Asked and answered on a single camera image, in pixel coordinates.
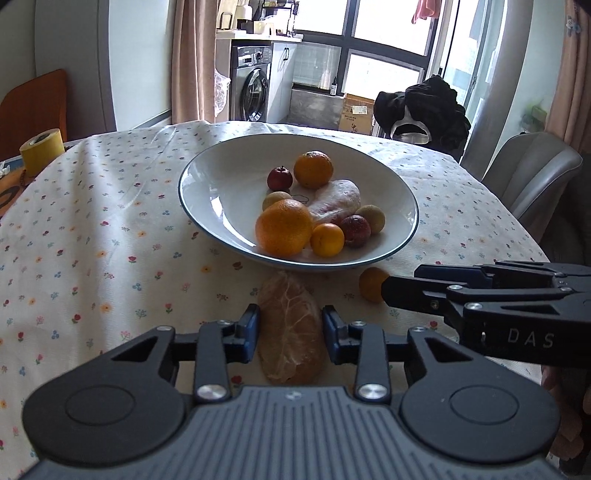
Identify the large peeled pomelo piece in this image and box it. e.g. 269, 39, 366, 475
257, 271, 327, 385

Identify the brown kiwi fruit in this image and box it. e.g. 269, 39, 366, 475
356, 204, 387, 235
262, 191, 291, 211

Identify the small red apple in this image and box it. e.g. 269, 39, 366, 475
339, 214, 372, 248

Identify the small orange mandarin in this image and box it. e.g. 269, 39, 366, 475
310, 223, 345, 258

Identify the small red plum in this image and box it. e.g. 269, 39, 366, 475
266, 166, 294, 192

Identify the white kitchen cabinet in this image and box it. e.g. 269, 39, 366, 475
266, 42, 297, 123

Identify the person's right hand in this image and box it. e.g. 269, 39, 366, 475
541, 365, 590, 474

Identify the small mandarin beside bowl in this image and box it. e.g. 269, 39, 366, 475
359, 267, 390, 303

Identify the large orange in bowl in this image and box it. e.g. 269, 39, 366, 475
256, 199, 314, 259

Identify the grey leather chair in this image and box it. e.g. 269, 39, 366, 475
483, 132, 583, 242

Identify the peeled pomelo segment in bowl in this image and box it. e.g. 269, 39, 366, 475
308, 179, 362, 225

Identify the white ceramic bowl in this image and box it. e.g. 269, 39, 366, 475
177, 133, 421, 271

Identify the floral white tablecloth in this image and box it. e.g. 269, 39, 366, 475
1, 122, 544, 479

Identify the black garment on chair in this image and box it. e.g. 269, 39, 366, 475
374, 75, 471, 160

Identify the right pink curtain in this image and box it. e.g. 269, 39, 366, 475
546, 1, 591, 154

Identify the pink curtain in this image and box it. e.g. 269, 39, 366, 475
170, 0, 217, 124
546, 1, 591, 154

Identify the cardboard box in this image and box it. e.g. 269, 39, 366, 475
339, 94, 375, 135

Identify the silver washing machine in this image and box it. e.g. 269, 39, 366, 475
228, 43, 273, 122

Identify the yellow tape roll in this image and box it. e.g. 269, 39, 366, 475
19, 128, 65, 179

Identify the orange chair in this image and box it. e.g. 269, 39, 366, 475
0, 69, 68, 160

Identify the wooden cutting board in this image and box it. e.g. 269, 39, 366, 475
216, 0, 238, 30

